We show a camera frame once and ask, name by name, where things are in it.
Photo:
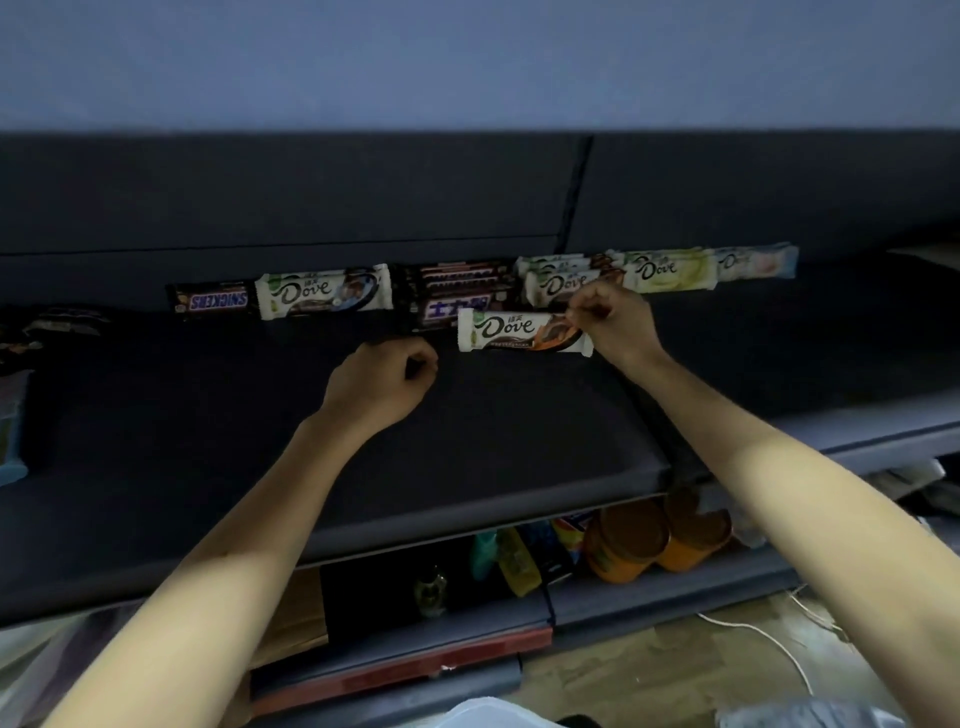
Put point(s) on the teal plastic bottle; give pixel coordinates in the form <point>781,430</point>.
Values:
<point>484,556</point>

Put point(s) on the yellow plastic bottle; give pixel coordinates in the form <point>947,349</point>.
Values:
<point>519,566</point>

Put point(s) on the dark grey metal shelf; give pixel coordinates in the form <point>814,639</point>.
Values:
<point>187,412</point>

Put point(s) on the Dove bar yellow green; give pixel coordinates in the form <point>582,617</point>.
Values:
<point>667,271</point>

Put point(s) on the clear plastic bag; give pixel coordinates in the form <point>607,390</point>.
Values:
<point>52,667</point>

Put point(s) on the clear plastic container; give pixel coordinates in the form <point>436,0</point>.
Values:
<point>750,536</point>

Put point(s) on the white plastic pouch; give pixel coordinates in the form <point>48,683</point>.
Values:
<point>907,480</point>

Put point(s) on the Dove bar pink blue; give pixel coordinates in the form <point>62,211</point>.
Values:
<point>757,262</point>

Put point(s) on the orange blue detergent bag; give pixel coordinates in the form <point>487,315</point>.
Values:
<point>571,534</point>

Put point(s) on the person's right hand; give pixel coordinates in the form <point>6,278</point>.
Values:
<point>619,322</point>

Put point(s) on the pile of mixed chocolate bars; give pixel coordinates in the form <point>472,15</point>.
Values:
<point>19,420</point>

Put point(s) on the orange plastic tub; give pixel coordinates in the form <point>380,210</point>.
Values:
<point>626,544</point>
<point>694,536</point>

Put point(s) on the person's right forearm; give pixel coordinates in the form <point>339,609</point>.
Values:
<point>825,510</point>

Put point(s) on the Dove bar blue white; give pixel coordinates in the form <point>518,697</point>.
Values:
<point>322,292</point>

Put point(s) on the person's left forearm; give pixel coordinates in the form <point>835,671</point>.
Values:
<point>210,600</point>

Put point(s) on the short brown chocolate bar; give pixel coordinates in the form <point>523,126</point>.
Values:
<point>214,301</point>

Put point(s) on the person's left hand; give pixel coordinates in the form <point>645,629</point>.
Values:
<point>379,386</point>

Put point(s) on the dark blue carton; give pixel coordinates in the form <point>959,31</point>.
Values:
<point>553,559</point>

